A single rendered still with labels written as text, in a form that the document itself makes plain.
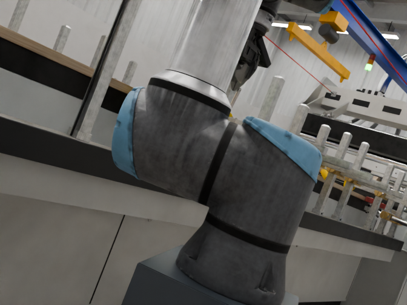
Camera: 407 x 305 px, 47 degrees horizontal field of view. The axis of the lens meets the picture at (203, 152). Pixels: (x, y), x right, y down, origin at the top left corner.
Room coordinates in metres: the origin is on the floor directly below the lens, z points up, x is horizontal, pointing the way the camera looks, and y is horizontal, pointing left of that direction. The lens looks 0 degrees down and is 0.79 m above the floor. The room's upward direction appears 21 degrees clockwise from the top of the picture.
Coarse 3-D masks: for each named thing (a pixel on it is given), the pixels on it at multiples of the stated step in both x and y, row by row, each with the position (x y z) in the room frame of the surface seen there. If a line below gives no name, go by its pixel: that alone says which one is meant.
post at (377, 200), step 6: (390, 168) 2.95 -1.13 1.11; (384, 174) 2.96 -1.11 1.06; (390, 174) 2.95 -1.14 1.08; (384, 180) 2.95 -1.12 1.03; (378, 198) 2.95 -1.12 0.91; (372, 204) 2.96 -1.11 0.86; (378, 204) 2.94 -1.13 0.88; (372, 210) 2.95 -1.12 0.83; (372, 216) 2.94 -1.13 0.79; (366, 222) 2.96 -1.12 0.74; (372, 222) 2.96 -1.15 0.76
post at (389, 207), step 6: (402, 174) 3.14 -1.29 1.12; (396, 180) 3.15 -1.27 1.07; (402, 180) 3.14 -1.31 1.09; (396, 186) 3.14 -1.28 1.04; (390, 204) 3.14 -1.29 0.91; (384, 210) 3.15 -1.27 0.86; (390, 210) 3.14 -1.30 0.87; (384, 222) 3.14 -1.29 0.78; (378, 228) 3.15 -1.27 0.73; (384, 228) 3.16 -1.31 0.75
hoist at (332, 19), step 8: (320, 16) 6.51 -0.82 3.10; (328, 16) 6.42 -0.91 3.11; (336, 16) 6.34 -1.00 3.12; (328, 24) 6.43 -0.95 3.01; (336, 24) 6.40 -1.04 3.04; (344, 24) 6.52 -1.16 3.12; (320, 32) 6.47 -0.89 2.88; (328, 32) 6.39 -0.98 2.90; (336, 32) 6.54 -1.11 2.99; (344, 32) 6.58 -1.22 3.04; (328, 40) 6.54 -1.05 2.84; (336, 40) 6.57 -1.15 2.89
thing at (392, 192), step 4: (360, 184) 2.57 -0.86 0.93; (364, 184) 2.56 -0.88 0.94; (372, 188) 2.53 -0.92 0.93; (376, 188) 2.52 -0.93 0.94; (384, 192) 2.49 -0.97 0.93; (388, 192) 2.47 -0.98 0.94; (392, 192) 2.46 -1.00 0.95; (396, 192) 2.45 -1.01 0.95; (400, 192) 2.44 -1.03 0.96; (396, 196) 2.44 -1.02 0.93; (400, 196) 2.43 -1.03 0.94
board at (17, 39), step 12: (0, 36) 1.20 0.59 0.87; (12, 36) 1.22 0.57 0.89; (24, 36) 1.24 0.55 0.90; (36, 48) 1.28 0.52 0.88; (48, 48) 1.30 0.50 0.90; (60, 60) 1.34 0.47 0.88; (72, 60) 1.36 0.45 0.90; (84, 72) 1.40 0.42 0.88; (120, 84) 1.51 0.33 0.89; (324, 180) 2.76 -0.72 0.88
